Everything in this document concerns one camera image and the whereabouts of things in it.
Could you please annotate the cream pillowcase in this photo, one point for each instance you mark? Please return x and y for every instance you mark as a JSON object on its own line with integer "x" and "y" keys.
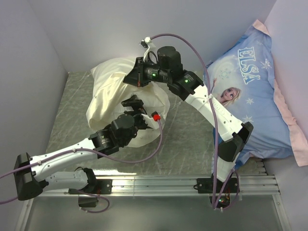
{"x": 109, "y": 91}

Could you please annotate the aluminium mounting rail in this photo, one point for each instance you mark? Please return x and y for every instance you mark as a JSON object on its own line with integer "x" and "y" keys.
{"x": 135, "y": 186}

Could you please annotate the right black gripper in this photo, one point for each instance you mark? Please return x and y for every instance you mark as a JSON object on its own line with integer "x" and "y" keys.
{"x": 137, "y": 77}

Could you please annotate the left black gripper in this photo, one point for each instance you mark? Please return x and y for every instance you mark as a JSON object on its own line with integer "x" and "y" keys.
{"x": 137, "y": 105}

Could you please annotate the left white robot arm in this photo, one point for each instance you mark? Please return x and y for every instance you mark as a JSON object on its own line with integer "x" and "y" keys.
{"x": 35, "y": 174}

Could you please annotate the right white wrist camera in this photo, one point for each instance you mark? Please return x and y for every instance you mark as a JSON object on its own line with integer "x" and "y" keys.
{"x": 148, "y": 45}

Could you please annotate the blue Elsa pillow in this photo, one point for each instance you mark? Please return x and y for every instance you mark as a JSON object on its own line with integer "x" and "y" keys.
{"x": 243, "y": 80}

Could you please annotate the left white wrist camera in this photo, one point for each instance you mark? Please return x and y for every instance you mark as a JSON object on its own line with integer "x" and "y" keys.
{"x": 152, "y": 120}

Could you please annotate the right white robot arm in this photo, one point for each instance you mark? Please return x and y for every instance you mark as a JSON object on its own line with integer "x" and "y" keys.
{"x": 190, "y": 88}

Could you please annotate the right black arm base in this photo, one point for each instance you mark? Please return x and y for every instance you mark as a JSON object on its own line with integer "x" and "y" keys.
{"x": 223, "y": 193}

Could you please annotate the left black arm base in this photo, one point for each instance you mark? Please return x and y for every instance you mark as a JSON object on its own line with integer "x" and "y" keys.
{"x": 102, "y": 187}

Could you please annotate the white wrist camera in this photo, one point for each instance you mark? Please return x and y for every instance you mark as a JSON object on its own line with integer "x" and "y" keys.
{"x": 148, "y": 45}
{"x": 152, "y": 120}

